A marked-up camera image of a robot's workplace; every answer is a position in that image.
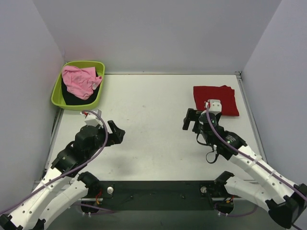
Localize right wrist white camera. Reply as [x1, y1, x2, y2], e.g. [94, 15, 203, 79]
[204, 99, 222, 115]

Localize pink t-shirt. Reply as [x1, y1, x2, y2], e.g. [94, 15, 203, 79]
[61, 66, 103, 100]

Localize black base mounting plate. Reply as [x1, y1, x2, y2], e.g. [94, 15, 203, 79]
[81, 181, 231, 213]

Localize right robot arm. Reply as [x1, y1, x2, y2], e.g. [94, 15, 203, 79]
[183, 108, 307, 229]

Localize lime green plastic bin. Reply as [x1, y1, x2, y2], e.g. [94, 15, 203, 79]
[51, 61, 105, 111]

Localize red t-shirt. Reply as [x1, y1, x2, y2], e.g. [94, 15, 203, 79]
[193, 85, 240, 117]

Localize wrist white camera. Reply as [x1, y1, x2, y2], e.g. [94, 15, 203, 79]
[80, 109, 103, 127]
[204, 99, 222, 115]

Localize aluminium table edge rail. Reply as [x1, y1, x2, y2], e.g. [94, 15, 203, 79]
[235, 71, 267, 162]

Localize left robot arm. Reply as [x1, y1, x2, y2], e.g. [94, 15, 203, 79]
[0, 120, 126, 230]

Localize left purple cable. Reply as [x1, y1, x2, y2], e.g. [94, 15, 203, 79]
[0, 109, 116, 215]

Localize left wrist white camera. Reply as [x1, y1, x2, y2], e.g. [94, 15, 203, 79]
[80, 109, 103, 127]

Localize black t-shirt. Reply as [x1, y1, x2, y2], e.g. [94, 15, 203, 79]
[61, 78, 100, 105]

